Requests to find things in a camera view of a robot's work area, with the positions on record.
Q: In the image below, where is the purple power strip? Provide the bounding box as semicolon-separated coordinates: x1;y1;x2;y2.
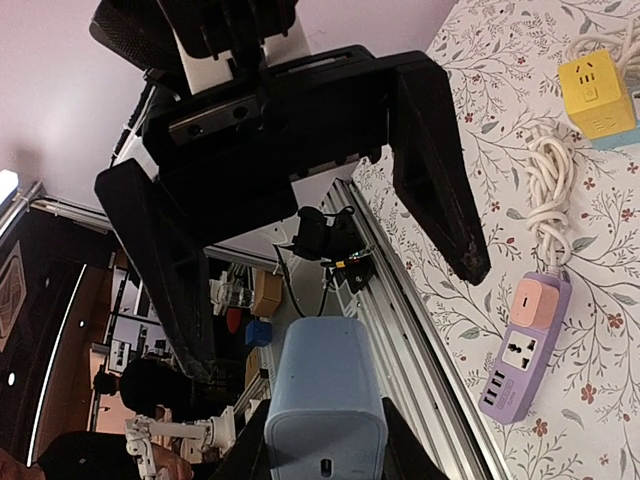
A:
478;272;572;425

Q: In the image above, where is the purple strip white cord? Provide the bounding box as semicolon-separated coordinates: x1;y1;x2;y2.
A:
523;127;584;274

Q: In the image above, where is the pink plug adapter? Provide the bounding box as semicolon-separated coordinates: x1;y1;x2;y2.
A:
510;278;559;330

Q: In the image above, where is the floral tablecloth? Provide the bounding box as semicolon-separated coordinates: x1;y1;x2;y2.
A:
355;1;639;479

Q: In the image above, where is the light blue plug adapter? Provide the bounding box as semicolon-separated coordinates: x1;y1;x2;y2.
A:
264;316;388;479

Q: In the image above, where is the blue box in background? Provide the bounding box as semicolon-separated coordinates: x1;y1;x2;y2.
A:
245;319;272;347

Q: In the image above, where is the aluminium front rail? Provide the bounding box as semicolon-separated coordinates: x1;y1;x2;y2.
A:
322;180;510;479

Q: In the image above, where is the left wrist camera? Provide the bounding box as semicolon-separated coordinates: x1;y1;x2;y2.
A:
89;1;297;79

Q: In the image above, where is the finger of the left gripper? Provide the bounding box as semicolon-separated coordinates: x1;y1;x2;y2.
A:
389;64;491;286
94;158;216;380

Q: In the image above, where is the cardboard box in background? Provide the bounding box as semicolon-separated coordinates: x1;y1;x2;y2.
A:
251;270;283;318

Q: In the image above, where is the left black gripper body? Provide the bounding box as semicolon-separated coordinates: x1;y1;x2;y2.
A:
139;46;400;248

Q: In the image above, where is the person in background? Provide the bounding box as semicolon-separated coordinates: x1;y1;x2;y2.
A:
0;357;226;480

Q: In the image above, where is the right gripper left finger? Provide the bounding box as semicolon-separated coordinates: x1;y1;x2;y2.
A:
210;400;271;480

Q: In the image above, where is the yellow cube socket adapter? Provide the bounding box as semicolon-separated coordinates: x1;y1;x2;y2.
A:
558;50;637;140

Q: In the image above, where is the teal power strip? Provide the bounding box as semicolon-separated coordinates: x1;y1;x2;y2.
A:
591;87;640;150

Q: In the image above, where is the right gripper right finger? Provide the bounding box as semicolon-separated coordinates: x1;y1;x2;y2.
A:
382;397;448;480

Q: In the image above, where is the white coiled cord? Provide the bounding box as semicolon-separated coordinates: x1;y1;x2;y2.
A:
564;12;640;91

